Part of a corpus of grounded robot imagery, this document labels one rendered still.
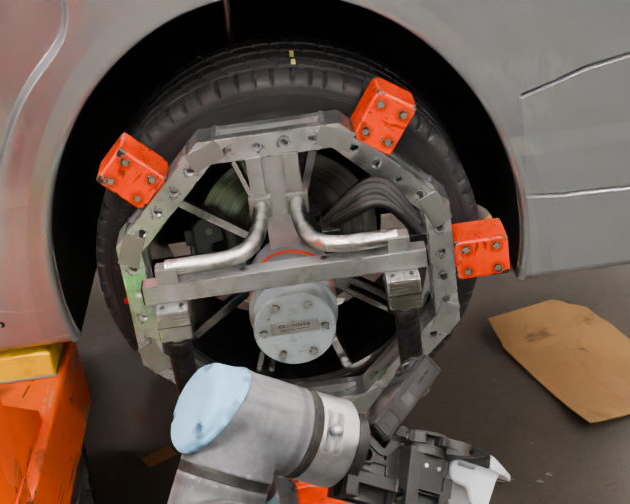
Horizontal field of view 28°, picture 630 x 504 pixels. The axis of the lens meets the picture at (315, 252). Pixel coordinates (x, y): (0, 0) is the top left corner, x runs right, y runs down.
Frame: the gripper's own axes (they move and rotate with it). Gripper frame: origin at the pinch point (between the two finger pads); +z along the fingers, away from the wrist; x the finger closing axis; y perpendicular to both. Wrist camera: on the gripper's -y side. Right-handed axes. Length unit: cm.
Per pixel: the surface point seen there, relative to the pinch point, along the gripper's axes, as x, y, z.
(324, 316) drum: -53, -30, 4
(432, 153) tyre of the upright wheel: -48, -62, 17
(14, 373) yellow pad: -108, -23, -26
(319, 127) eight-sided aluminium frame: -47, -58, -4
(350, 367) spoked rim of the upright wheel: -79, -33, 25
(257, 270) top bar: -49, -33, -10
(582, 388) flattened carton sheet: -127, -62, 121
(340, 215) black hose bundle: -47, -45, 1
